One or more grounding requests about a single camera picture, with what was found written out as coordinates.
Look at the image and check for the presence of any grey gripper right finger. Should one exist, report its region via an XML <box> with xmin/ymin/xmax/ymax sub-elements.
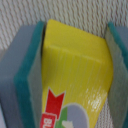
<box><xmin>105</xmin><ymin>22</ymin><xmax>128</xmax><ymax>128</ymax></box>

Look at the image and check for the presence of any yellow toy butter box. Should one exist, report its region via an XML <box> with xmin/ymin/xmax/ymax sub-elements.
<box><xmin>40</xmin><ymin>20</ymin><xmax>113</xmax><ymax>128</ymax></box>

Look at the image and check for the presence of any beige woven placemat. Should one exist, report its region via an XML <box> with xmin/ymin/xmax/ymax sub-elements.
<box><xmin>0</xmin><ymin>0</ymin><xmax>128</xmax><ymax>128</ymax></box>

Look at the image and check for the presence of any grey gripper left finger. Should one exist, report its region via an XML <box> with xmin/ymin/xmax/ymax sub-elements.
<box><xmin>0</xmin><ymin>21</ymin><xmax>44</xmax><ymax>128</ymax></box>

